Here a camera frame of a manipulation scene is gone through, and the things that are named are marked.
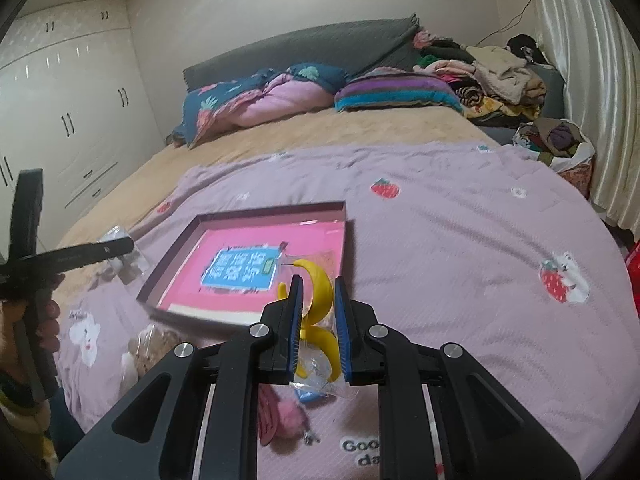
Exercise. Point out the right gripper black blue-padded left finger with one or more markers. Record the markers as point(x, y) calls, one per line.
point(195, 412)

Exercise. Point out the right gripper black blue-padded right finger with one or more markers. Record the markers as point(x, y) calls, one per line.
point(441, 414)

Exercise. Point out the beige dotted mesh bow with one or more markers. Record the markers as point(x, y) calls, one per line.
point(151, 345)

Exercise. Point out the earring card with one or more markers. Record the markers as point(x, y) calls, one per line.
point(127, 267)

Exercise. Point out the yellow earrings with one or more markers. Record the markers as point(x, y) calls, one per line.
point(318, 359)

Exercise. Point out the maroon hair claw clip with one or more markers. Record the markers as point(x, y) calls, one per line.
point(268, 414)

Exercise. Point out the white small jewelry card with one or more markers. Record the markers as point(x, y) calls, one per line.
point(128, 373)

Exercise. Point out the person's left hand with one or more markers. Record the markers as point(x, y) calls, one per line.
point(43, 333)

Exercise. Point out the tan fleece bed sheet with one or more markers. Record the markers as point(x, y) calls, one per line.
point(250, 145)

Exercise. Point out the blue small packet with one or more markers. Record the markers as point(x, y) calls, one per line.
point(308, 395)

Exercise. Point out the dark shallow cardboard tray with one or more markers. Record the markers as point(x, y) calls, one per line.
point(331, 211)

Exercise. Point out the white wardrobe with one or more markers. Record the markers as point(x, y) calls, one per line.
point(73, 104)

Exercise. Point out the lilac quilted bed cover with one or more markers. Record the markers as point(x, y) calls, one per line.
point(447, 242)

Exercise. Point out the red bag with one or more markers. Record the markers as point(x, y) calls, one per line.
point(632, 262)

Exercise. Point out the bag of clothes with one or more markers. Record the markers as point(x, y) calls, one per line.
point(560, 145)

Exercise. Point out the blue pink folded duvet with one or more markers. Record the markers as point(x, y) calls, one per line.
point(266, 96)

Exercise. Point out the pile of folded clothes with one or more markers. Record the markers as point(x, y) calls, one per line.
point(498, 87)

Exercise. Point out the purple striped pillow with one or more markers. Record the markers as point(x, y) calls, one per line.
point(388, 87)

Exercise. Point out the cream pleated curtain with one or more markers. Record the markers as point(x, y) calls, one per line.
point(588, 42)

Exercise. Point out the dark grey headboard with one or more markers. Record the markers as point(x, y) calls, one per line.
point(355, 47)

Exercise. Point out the pink pompom keychain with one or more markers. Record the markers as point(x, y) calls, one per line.
point(294, 424)

